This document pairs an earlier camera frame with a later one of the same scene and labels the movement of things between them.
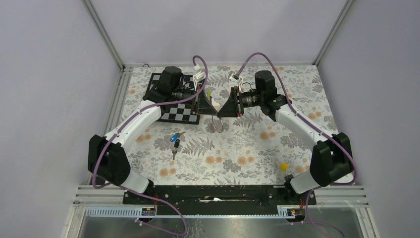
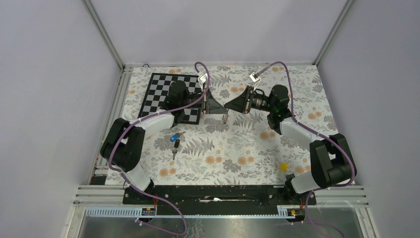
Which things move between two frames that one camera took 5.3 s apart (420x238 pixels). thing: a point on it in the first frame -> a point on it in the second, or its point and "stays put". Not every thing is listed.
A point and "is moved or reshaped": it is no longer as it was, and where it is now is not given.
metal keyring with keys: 212,116 is moved or reshaped
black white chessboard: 180,112 stays put
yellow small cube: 284,166 stays put
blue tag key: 174,138 stays put
